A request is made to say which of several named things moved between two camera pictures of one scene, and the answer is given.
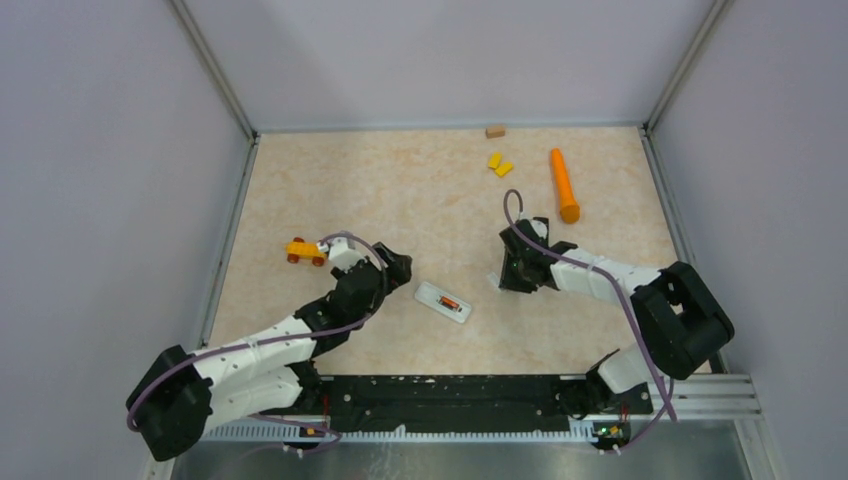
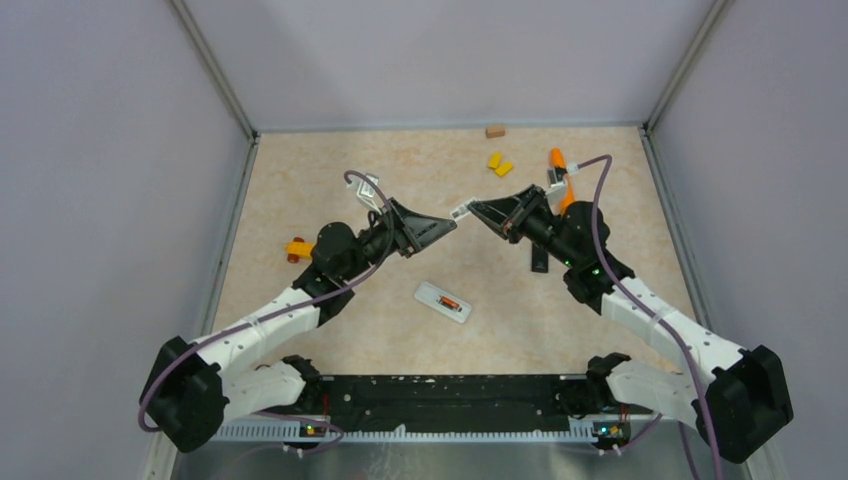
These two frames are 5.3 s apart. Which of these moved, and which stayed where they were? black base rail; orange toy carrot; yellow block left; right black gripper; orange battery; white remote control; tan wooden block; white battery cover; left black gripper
Moved: right black gripper; white battery cover; left black gripper
Stayed: orange toy carrot; white remote control; black base rail; tan wooden block; yellow block left; orange battery
